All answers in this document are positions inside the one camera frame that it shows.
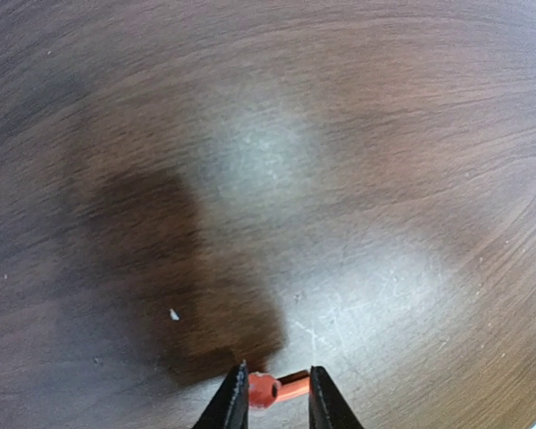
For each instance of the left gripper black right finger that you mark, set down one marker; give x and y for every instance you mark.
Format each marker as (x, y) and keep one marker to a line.
(327, 407)

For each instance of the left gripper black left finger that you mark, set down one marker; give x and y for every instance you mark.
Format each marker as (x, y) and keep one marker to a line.
(228, 408)

